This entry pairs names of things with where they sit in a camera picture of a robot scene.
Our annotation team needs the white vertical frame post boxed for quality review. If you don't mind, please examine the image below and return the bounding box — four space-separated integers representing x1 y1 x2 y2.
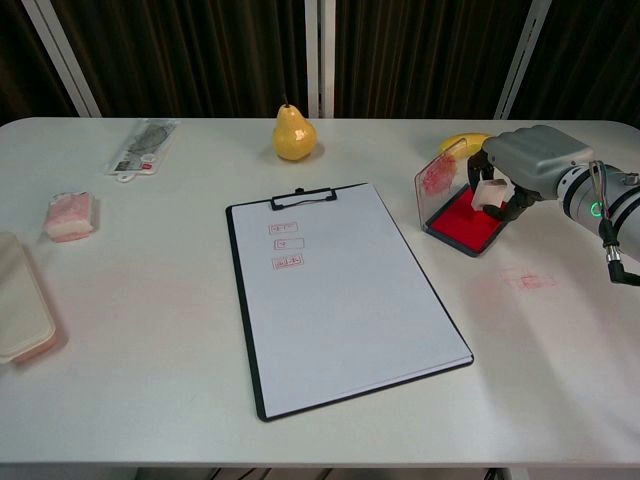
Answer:
304 0 337 119

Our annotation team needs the clear plastic retail packet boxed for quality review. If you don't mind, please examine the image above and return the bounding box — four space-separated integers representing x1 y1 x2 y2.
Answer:
104 118 180 184

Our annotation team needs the beige oblong case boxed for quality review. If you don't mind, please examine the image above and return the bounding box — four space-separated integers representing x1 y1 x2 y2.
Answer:
0 231 69 366

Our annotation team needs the pink wrapped snack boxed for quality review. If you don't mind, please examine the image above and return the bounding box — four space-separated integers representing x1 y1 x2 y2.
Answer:
43 191 100 244

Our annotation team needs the black clipboard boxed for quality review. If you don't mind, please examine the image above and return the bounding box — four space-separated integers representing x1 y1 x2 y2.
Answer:
225 182 475 424

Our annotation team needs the yellow banana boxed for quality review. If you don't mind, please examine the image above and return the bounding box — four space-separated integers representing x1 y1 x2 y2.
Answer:
438 133 491 154

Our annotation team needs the yellow pear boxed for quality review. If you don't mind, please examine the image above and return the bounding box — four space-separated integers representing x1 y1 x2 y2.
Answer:
272 102 317 162

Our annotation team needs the white slanted frame post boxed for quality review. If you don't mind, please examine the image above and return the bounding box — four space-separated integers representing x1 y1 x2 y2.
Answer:
493 0 551 120
22 0 104 119

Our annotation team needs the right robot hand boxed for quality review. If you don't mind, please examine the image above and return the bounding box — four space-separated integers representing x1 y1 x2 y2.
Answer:
467 125 596 225

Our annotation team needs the white rubber stamp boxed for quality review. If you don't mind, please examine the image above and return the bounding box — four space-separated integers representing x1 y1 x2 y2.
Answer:
471 178 512 211

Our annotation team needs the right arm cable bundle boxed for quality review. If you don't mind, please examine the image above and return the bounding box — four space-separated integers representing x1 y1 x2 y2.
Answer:
588 159 640 287

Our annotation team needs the white paper sheet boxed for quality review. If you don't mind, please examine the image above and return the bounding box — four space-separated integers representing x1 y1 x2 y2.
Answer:
228 183 474 420

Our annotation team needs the dark brown curtain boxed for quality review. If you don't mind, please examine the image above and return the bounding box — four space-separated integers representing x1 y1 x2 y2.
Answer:
0 0 640 129

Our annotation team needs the red ink pad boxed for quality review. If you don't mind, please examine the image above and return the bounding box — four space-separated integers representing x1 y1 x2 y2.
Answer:
413 138 509 259

